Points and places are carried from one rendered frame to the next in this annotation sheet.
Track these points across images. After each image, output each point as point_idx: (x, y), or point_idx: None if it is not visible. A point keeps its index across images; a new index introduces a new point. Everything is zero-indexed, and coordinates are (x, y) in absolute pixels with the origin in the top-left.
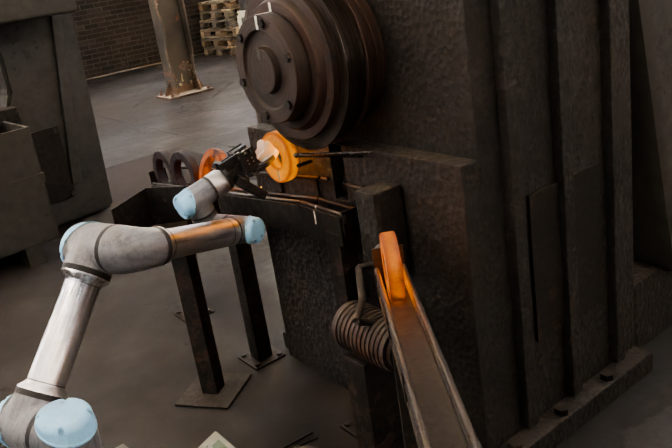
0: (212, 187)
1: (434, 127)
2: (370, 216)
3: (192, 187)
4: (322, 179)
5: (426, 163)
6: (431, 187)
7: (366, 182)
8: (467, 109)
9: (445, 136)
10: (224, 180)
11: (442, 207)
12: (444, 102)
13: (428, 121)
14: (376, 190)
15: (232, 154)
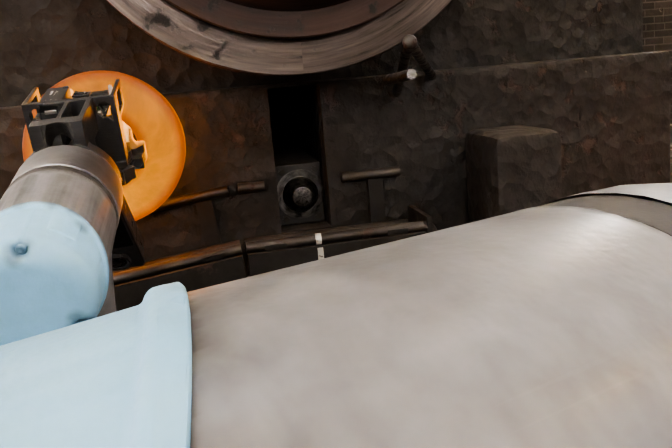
0: (108, 197)
1: (553, 8)
2: (549, 186)
3: (51, 197)
4: (247, 189)
5: (589, 64)
6: (596, 112)
7: (402, 156)
8: None
9: (578, 21)
10: (117, 176)
11: (619, 147)
12: None
13: None
14: (538, 128)
15: (75, 101)
